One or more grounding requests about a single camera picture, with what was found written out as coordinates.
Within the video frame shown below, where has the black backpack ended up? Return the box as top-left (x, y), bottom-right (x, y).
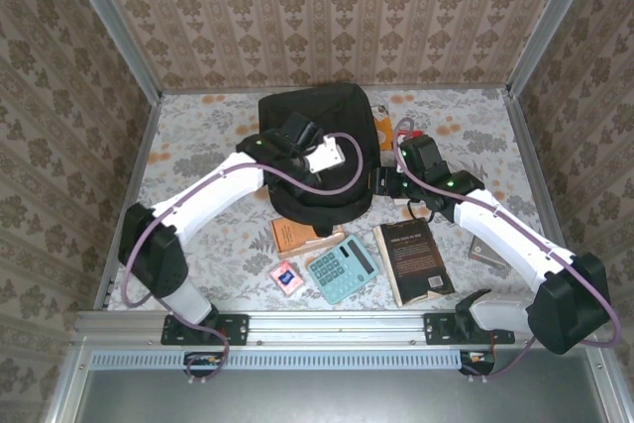
top-left (235, 83), bottom-right (382, 239)

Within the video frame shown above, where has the black paperback book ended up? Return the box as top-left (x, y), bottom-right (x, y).
top-left (371, 218), bottom-right (456, 308)

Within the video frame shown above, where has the orange-brown paperback book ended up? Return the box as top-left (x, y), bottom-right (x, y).
top-left (269, 217), bottom-right (346, 254)

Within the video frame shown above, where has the grey rectangular case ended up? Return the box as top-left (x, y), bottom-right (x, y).
top-left (468, 234), bottom-right (512, 269)

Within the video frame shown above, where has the teal calculator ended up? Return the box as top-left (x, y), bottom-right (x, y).
top-left (306, 234), bottom-right (380, 305)

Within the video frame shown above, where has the pink tissue pack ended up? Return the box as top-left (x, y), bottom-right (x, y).
top-left (269, 260), bottom-right (302, 294)

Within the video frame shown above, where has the orange open booklet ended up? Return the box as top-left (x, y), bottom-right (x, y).
top-left (371, 104), bottom-right (397, 151)

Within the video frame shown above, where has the grey metal sheet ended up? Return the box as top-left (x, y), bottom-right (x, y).
top-left (42, 347), bottom-right (634, 423)

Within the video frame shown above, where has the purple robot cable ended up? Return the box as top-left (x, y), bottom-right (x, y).
top-left (393, 116), bottom-right (624, 384)
top-left (121, 131), bottom-right (366, 385)

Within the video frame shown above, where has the aluminium side rail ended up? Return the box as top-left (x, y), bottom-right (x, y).
top-left (93, 93), bottom-right (164, 313)
top-left (502, 89), bottom-right (586, 308)

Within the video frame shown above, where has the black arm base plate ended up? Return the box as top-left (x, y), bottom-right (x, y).
top-left (423, 312), bottom-right (516, 347)
top-left (160, 312), bottom-right (250, 347)

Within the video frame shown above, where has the aluminium mounting rail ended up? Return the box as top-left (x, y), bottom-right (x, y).
top-left (73, 308), bottom-right (606, 346)

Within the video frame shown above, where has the aluminium frame post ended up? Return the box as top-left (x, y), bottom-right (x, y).
top-left (504, 0), bottom-right (604, 97)
top-left (56, 0), bottom-right (164, 102)

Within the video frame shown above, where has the grey slotted cable duct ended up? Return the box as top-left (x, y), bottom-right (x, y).
top-left (91, 349), bottom-right (496, 370)

